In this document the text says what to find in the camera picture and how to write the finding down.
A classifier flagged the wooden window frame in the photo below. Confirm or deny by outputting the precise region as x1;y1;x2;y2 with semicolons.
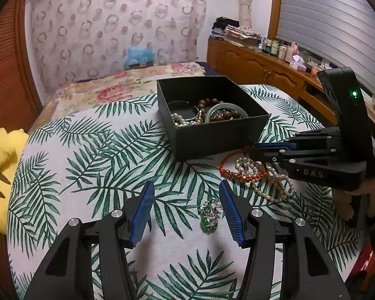
267;0;375;116

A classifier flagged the green stone silver bracelet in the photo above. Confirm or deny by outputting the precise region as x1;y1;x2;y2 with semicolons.
198;198;223;234

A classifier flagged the circle pattern curtain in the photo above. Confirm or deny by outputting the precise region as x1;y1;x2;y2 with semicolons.
26;0;208;97

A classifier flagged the jade bangle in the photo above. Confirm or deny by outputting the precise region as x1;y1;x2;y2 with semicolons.
205;102;248;123

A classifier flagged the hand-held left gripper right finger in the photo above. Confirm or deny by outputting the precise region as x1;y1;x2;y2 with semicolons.
219;179;352;300

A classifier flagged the pile of dark clothes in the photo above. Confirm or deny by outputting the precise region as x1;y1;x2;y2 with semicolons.
212;17;240;40

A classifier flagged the black box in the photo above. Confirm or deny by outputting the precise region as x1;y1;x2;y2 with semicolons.
156;75;271;162

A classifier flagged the brown louvered wardrobe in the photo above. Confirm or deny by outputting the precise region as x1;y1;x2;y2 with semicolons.
0;0;44;138

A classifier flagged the yellow plush toy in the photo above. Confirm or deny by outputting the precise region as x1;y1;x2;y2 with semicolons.
0;127;30;235

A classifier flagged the blue plastic bag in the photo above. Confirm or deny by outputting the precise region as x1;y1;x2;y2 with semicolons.
124;47;157;69

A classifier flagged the white pearl bracelet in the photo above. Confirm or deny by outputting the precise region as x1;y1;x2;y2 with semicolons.
170;112;205;128

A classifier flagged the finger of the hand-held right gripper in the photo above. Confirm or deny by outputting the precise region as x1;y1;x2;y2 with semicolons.
254;132;339;151
249;148;336;171

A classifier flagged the person's right hand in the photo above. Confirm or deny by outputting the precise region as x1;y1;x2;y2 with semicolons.
332;175;375;222

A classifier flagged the grey window blind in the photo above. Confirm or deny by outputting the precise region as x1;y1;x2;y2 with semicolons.
276;0;375;94

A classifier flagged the silver bangle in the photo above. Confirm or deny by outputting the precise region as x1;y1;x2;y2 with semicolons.
166;99;202;121

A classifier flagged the dark blue bed sheet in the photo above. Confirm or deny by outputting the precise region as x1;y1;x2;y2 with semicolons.
194;61;222;78

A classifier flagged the white pearl necklace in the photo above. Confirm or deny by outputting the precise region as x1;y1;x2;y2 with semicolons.
235;157;296;204

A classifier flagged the brown wooden bead bracelet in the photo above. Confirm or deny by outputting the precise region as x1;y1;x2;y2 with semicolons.
197;98;247;123

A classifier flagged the row of cosmetic bottles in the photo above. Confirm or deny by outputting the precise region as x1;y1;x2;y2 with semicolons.
261;37;301;63

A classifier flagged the red string bracelet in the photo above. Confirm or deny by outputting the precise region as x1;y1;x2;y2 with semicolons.
219;145;268;183

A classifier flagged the wooden cabinet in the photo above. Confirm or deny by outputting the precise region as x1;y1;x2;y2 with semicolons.
206;37;341;126

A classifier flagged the folded floral cloth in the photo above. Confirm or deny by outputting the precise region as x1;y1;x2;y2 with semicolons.
224;25;262;40

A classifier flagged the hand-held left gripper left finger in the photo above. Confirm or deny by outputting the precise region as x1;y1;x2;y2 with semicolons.
23;180;155;300

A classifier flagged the cream lace curtain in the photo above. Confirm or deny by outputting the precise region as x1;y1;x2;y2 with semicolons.
234;0;254;29

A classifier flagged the floral blanket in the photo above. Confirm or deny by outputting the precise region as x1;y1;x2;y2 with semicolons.
28;62;207;132

